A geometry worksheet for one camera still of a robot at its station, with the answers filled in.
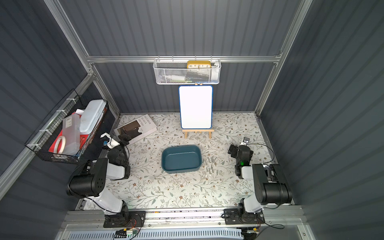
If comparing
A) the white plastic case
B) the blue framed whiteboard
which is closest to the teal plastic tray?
the blue framed whiteboard

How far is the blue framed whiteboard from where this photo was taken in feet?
2.97

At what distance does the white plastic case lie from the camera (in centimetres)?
71

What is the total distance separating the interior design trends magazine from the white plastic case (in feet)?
0.95

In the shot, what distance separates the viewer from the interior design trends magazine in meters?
1.06

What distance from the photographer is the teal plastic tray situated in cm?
91
